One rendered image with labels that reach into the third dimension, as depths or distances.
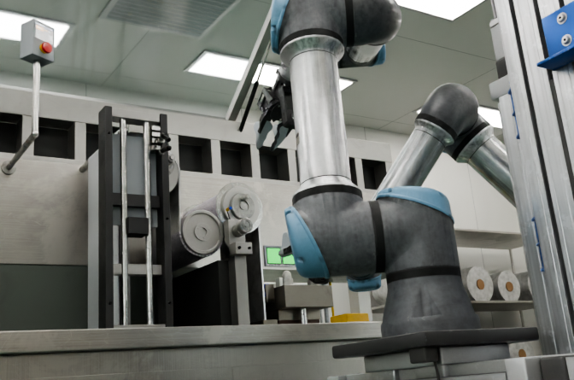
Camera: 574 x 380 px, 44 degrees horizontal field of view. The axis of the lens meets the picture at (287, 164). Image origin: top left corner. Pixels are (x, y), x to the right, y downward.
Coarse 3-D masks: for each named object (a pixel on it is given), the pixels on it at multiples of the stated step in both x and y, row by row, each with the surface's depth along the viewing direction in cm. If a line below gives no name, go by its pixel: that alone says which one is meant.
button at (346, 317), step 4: (332, 316) 180; (336, 316) 179; (340, 316) 177; (344, 316) 176; (348, 316) 175; (352, 316) 176; (356, 316) 177; (360, 316) 177; (364, 316) 178; (368, 316) 179; (332, 320) 180; (336, 320) 178; (340, 320) 177; (344, 320) 176; (348, 320) 175; (352, 320) 176; (356, 320) 176; (360, 320) 177; (364, 320) 178; (368, 320) 178
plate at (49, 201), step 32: (0, 160) 200; (0, 192) 198; (32, 192) 203; (64, 192) 208; (192, 192) 230; (256, 192) 243; (288, 192) 251; (0, 224) 195; (32, 224) 200; (64, 224) 205; (0, 256) 193; (32, 256) 197; (64, 256) 202
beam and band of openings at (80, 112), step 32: (0, 96) 206; (64, 96) 217; (0, 128) 211; (64, 128) 221; (96, 128) 223; (192, 128) 238; (224, 128) 245; (32, 160) 206; (64, 160) 211; (192, 160) 243; (224, 160) 250; (256, 160) 248; (288, 160) 256; (352, 160) 274; (384, 160) 281
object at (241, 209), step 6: (234, 198) 197; (240, 198) 198; (234, 204) 197; (240, 204) 198; (246, 204) 199; (252, 204) 200; (234, 210) 196; (240, 210) 197; (246, 210) 199; (252, 210) 199; (234, 216) 197; (240, 216) 197; (246, 216) 198
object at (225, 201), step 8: (232, 192) 199; (240, 192) 200; (248, 192) 201; (224, 200) 196; (256, 200) 202; (224, 208) 196; (256, 208) 201; (232, 216) 196; (256, 216) 201; (224, 232) 203
